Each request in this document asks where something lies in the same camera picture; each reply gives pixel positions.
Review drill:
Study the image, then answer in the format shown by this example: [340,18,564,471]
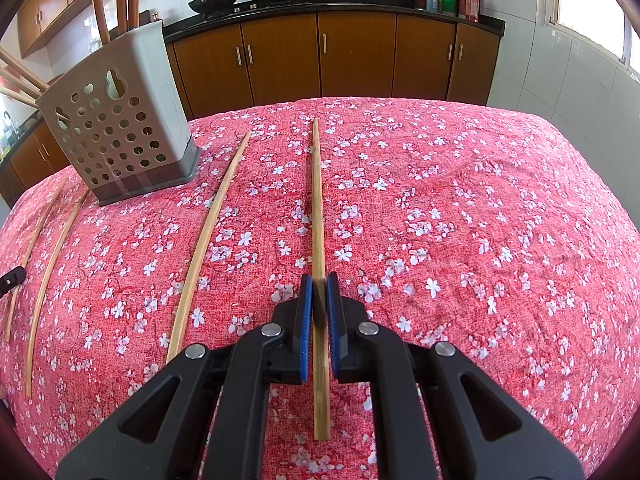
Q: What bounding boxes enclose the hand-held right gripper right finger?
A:
[325,272,586,480]

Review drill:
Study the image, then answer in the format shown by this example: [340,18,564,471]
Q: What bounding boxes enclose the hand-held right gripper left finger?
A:
[55,274,314,480]

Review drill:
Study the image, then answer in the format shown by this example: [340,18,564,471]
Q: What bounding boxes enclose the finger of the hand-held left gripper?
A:
[0,268,27,294]

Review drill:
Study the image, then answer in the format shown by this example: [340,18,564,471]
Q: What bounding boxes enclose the grey perforated utensil holder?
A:
[36,19,201,207]

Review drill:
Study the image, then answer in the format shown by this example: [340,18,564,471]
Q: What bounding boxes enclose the brown base cabinets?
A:
[0,11,501,207]

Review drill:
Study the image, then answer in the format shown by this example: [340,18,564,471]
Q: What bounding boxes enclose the black kitchen countertop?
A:
[0,0,506,161]

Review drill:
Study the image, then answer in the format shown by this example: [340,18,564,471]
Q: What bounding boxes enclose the large sliding window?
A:
[537,0,640,92]

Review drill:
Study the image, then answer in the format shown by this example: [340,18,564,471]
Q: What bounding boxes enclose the brown wall cabinets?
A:
[17,0,92,59]

